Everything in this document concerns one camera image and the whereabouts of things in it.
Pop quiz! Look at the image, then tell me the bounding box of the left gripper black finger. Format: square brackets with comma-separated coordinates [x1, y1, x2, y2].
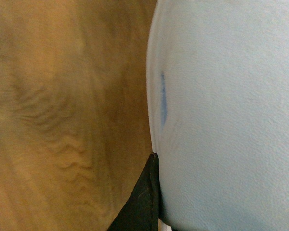
[108, 153, 160, 231]

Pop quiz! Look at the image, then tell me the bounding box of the light blue slide sandal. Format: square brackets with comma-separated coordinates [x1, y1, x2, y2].
[147, 0, 289, 231]

